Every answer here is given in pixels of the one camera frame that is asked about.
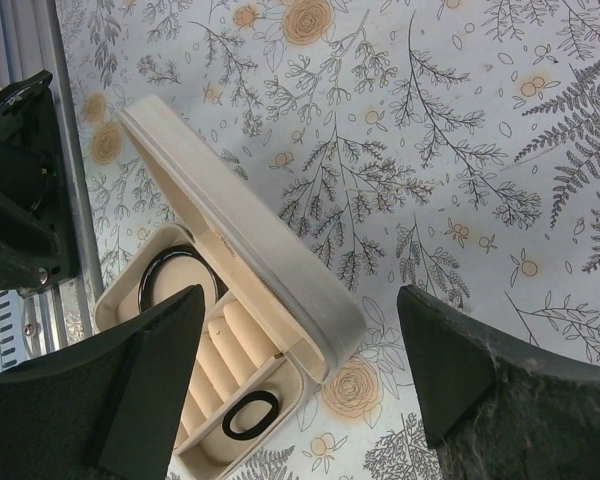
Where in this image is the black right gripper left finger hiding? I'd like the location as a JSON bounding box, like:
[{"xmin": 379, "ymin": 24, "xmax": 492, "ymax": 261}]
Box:
[{"xmin": 0, "ymin": 286, "xmax": 205, "ymax": 479}]

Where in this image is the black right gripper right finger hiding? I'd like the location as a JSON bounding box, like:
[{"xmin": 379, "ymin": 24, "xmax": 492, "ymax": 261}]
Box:
[{"xmin": 397, "ymin": 285, "xmax": 600, "ymax": 479}]

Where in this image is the black hair tie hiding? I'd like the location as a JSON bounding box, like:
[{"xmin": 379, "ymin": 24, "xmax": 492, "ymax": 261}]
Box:
[{"xmin": 222, "ymin": 389, "xmax": 281, "ymax": 442}]

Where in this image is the black bangle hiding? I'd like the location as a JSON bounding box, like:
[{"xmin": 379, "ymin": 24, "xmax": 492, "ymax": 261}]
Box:
[{"xmin": 138, "ymin": 245, "xmax": 228, "ymax": 313}]

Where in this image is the beige jewelry box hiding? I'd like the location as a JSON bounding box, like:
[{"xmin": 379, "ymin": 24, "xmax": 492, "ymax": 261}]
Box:
[{"xmin": 94, "ymin": 96, "xmax": 366, "ymax": 479}]

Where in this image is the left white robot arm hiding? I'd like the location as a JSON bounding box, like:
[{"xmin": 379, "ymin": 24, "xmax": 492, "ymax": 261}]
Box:
[{"xmin": 0, "ymin": 70, "xmax": 80, "ymax": 293}]

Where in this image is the floral patterned tablecloth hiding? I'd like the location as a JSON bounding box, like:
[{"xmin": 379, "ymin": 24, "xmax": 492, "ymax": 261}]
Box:
[{"xmin": 56, "ymin": 1, "xmax": 600, "ymax": 479}]

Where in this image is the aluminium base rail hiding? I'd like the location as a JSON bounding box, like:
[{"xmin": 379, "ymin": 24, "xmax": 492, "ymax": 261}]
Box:
[{"xmin": 0, "ymin": 1, "xmax": 103, "ymax": 371}]

